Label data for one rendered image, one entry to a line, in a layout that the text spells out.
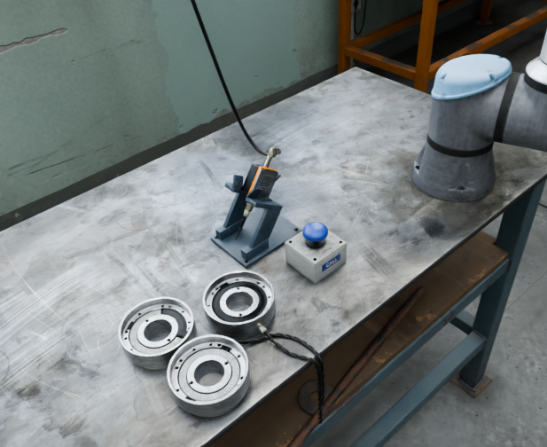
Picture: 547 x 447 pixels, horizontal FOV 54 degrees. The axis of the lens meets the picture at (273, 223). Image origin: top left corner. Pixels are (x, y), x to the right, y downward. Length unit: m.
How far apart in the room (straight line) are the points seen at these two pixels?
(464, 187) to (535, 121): 0.17
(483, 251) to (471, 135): 0.41
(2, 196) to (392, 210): 1.77
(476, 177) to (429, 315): 0.31
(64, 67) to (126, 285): 1.51
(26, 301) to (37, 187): 1.52
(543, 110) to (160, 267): 0.65
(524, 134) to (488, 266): 0.42
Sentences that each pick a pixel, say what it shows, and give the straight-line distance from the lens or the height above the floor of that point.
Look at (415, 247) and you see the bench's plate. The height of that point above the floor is 0.80.
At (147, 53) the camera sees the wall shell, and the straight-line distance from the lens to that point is 2.44.
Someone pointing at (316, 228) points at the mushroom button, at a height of 0.87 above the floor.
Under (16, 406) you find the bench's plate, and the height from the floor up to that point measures 0.80.
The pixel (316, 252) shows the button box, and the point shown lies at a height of 0.85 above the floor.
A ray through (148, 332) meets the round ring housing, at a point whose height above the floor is 0.82.
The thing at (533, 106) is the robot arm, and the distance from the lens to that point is 0.93.
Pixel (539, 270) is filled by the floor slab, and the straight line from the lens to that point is 2.13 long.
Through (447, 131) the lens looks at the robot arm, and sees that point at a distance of 0.97.
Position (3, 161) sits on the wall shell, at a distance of 2.35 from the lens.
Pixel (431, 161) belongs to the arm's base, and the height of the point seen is 0.86.
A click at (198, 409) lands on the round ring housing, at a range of 0.69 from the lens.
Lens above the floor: 1.41
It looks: 40 degrees down
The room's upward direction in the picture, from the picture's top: 5 degrees counter-clockwise
